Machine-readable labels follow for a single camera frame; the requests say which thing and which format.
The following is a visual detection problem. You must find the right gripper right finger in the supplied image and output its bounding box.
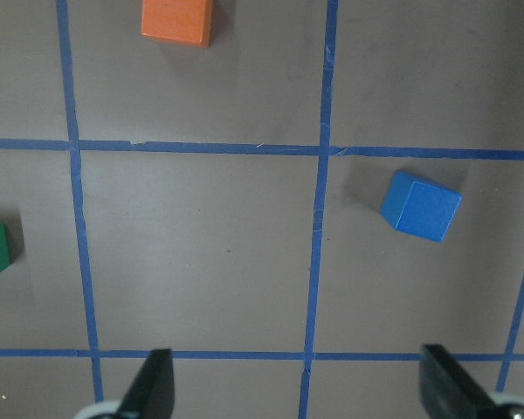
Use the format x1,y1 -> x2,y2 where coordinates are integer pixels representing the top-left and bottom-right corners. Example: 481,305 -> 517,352
418,344 -> 500,419

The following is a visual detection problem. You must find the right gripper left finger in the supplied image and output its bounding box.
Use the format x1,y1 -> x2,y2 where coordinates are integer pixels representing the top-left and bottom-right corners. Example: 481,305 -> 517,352
115,349 -> 175,419

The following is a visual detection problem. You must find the blue wooden block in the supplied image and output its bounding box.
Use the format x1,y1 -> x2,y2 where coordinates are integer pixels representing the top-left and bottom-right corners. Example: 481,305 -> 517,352
380,170 -> 462,243

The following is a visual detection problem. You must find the orange wooden block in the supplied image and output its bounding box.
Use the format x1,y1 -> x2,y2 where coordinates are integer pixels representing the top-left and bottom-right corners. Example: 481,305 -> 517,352
141,0 -> 214,48

